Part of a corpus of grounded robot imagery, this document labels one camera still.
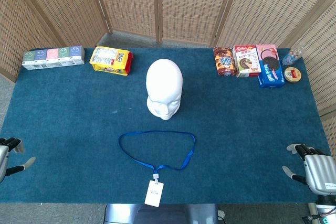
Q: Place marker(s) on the multicolour smiley tissue pack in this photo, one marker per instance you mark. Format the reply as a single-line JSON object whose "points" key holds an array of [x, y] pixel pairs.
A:
{"points": [[52, 57]]}

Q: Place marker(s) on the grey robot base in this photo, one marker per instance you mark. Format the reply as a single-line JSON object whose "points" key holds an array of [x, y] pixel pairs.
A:
{"points": [[162, 214]]}

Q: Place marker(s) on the round red gold tin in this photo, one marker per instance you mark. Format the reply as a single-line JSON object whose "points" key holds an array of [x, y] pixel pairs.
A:
{"points": [[292, 75]]}

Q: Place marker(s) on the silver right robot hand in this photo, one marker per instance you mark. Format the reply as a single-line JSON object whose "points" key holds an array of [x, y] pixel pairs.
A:
{"points": [[320, 171]]}

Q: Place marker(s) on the white mannequin head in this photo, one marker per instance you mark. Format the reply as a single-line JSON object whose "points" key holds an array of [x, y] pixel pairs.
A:
{"points": [[164, 82]]}

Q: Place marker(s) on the yellow Lipo biscuit bag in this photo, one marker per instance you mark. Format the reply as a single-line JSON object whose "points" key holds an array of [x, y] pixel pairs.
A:
{"points": [[110, 60]]}

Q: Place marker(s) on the blue pink Oreo box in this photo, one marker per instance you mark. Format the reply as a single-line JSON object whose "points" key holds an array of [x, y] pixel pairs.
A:
{"points": [[270, 72]]}

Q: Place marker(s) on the brown chocolate cookie pack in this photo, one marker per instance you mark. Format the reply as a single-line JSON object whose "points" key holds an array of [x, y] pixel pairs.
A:
{"points": [[223, 62]]}

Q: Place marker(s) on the cream red wafer box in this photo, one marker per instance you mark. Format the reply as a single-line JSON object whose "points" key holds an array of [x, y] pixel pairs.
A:
{"points": [[246, 61]]}

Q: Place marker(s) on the wicker folding screen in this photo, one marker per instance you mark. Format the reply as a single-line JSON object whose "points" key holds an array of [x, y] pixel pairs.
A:
{"points": [[183, 3]]}

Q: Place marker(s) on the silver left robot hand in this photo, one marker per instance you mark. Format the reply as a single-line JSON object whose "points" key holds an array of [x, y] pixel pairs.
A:
{"points": [[2, 155]]}

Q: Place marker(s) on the teal carpet table cover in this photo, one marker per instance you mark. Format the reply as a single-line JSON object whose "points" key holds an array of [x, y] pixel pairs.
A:
{"points": [[78, 116]]}

